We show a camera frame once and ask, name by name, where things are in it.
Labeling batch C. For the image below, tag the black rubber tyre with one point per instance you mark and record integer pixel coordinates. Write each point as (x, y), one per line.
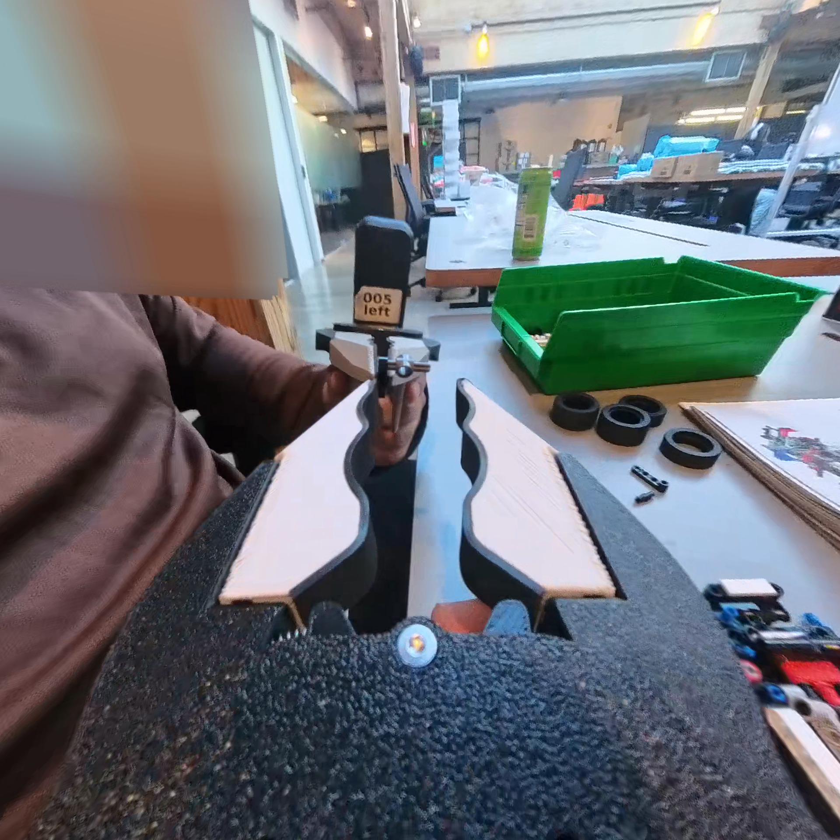
(620, 433)
(656, 407)
(574, 417)
(689, 459)

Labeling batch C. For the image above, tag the brick model race car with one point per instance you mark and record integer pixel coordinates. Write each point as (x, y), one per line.
(787, 663)

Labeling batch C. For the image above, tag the black angled brick beam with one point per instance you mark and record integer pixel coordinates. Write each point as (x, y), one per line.
(649, 478)

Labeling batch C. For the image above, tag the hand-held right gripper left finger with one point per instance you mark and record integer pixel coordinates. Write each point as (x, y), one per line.
(302, 525)

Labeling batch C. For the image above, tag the black monitor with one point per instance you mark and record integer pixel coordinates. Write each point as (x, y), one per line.
(569, 177)

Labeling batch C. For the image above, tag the person's left hand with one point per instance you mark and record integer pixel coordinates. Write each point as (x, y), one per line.
(400, 446)

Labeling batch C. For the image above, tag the green plastic bin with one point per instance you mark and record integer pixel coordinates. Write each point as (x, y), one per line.
(656, 341)

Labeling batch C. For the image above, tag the black office chair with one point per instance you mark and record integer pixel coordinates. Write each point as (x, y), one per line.
(410, 203)

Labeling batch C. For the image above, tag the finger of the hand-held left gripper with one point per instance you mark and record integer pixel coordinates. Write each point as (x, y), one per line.
(354, 354)
(397, 400)

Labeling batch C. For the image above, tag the wooden cabinet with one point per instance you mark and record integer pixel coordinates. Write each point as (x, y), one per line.
(262, 321)

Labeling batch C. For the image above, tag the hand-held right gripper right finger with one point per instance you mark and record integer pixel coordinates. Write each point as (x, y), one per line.
(531, 518)

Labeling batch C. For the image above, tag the open instruction booklet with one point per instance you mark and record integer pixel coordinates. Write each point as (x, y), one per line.
(754, 446)

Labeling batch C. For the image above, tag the clear plastic bag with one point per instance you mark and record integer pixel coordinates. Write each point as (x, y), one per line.
(485, 223)

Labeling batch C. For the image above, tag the person's black trousers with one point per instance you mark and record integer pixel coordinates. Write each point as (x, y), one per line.
(394, 525)

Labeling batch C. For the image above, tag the green drink can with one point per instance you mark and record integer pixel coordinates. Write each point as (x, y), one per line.
(531, 216)

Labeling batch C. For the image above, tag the pile of brick parts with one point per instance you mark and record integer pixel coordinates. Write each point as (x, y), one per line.
(539, 338)

